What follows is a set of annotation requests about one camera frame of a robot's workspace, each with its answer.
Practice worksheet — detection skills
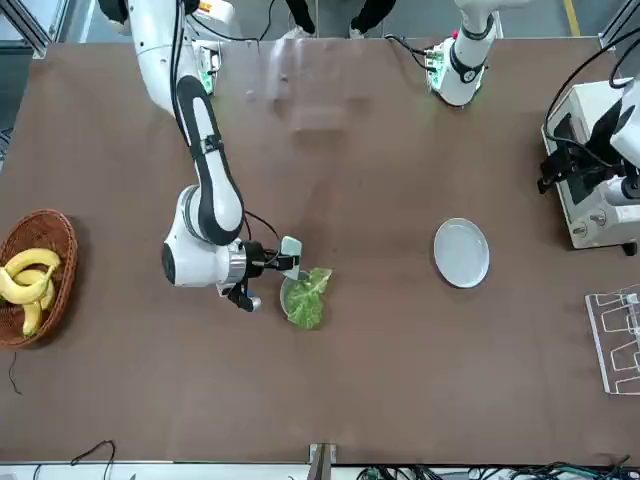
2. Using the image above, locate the brown wicker basket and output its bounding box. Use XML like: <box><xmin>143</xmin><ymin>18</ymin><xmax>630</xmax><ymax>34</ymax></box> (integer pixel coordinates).
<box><xmin>0</xmin><ymin>208</ymin><xmax>79</xmax><ymax>350</ymax></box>

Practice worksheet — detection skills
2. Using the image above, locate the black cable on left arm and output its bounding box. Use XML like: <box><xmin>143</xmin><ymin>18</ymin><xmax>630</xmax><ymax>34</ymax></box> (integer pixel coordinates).
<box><xmin>543</xmin><ymin>27</ymin><xmax>640</xmax><ymax>151</ymax></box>

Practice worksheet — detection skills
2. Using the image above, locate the yellow banana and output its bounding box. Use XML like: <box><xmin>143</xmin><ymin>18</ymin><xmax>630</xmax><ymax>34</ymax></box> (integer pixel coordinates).
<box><xmin>0</xmin><ymin>268</ymin><xmax>55</xmax><ymax>305</ymax></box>
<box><xmin>14</xmin><ymin>269</ymin><xmax>57</xmax><ymax>312</ymax></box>
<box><xmin>3</xmin><ymin>248</ymin><xmax>62</xmax><ymax>281</ymax></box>
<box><xmin>21</xmin><ymin>299</ymin><xmax>44</xmax><ymax>337</ymax></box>

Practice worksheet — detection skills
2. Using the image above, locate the person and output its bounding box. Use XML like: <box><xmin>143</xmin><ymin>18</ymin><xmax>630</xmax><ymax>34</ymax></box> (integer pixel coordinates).
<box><xmin>279</xmin><ymin>0</ymin><xmax>399</xmax><ymax>41</ymax></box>

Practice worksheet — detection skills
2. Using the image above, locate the clear acrylic rack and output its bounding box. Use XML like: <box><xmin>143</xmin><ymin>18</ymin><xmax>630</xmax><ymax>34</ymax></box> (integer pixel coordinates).
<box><xmin>584</xmin><ymin>284</ymin><xmax>640</xmax><ymax>396</ymax></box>

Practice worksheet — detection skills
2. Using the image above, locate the aluminium frame post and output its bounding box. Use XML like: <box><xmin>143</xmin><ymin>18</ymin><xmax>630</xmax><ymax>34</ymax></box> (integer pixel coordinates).
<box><xmin>308</xmin><ymin>442</ymin><xmax>337</xmax><ymax>480</ymax></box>

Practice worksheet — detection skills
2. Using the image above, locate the thin black wire by basket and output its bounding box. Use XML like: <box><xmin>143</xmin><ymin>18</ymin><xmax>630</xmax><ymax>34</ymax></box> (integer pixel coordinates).
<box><xmin>8</xmin><ymin>351</ymin><xmax>24</xmax><ymax>396</ymax></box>

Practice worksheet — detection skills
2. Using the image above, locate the thin black cable on table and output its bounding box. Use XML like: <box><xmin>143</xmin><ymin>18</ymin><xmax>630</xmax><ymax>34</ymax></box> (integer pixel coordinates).
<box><xmin>69</xmin><ymin>439</ymin><xmax>117</xmax><ymax>467</ymax></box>

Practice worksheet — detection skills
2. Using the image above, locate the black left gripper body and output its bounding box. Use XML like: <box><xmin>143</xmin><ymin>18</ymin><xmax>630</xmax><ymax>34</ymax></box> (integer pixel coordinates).
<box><xmin>564</xmin><ymin>142</ymin><xmax>626</xmax><ymax>190</ymax></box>

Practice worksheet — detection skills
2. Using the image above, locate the green lettuce leaf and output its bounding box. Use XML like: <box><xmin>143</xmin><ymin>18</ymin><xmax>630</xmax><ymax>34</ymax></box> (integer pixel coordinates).
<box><xmin>285</xmin><ymin>267</ymin><xmax>334</xmax><ymax>331</ymax></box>

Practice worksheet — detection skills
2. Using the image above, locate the black cable at left base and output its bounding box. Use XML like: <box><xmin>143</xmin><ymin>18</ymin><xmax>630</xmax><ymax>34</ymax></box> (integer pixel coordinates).
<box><xmin>384</xmin><ymin>33</ymin><xmax>436</xmax><ymax>69</ymax></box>

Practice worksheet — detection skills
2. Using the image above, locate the small grey bowl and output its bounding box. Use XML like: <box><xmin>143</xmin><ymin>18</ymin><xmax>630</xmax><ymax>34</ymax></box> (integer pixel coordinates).
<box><xmin>278</xmin><ymin>272</ymin><xmax>329</xmax><ymax>329</ymax></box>

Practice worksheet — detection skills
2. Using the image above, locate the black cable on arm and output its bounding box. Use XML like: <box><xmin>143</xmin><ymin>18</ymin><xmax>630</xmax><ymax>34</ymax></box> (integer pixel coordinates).
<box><xmin>168</xmin><ymin>0</ymin><xmax>281</xmax><ymax>266</ymax></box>
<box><xmin>543</xmin><ymin>27</ymin><xmax>640</xmax><ymax>151</ymax></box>

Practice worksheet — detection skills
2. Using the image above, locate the white toaster oven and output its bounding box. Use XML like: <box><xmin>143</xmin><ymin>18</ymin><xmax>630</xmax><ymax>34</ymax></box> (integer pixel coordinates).
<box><xmin>541</xmin><ymin>82</ymin><xmax>640</xmax><ymax>257</ymax></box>

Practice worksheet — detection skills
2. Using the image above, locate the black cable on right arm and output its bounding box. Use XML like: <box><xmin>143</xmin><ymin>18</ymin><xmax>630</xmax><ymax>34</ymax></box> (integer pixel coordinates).
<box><xmin>168</xmin><ymin>0</ymin><xmax>281</xmax><ymax>266</ymax></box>

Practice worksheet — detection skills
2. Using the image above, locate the large grey plate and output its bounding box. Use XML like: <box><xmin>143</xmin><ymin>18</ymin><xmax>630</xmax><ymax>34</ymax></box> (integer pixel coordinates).
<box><xmin>433</xmin><ymin>217</ymin><xmax>491</xmax><ymax>290</ymax></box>

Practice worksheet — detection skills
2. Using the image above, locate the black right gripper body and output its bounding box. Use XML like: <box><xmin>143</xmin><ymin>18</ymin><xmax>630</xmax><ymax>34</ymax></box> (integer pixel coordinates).
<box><xmin>242</xmin><ymin>241</ymin><xmax>282</xmax><ymax>279</ymax></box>

